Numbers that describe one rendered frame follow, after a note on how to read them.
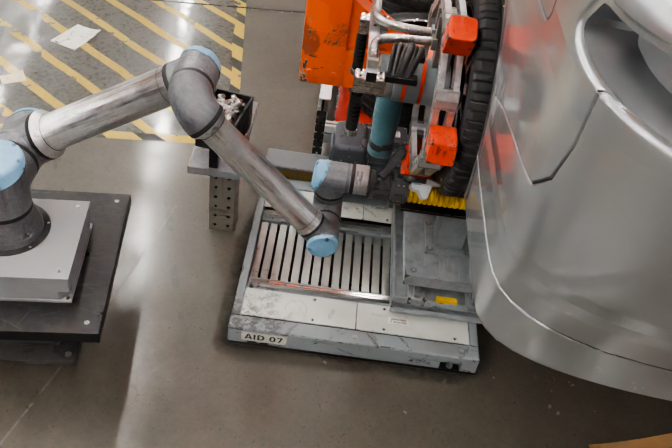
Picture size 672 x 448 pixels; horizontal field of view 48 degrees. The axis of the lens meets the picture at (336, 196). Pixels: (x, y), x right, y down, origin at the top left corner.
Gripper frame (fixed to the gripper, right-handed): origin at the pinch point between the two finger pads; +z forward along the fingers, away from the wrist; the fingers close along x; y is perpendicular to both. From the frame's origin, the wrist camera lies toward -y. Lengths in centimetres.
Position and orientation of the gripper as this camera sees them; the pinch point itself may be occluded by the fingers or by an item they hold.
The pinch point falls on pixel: (436, 183)
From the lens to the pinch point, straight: 228.7
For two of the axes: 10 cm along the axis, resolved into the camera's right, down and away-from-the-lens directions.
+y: -1.3, 9.9, -0.9
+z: 9.9, 1.4, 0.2
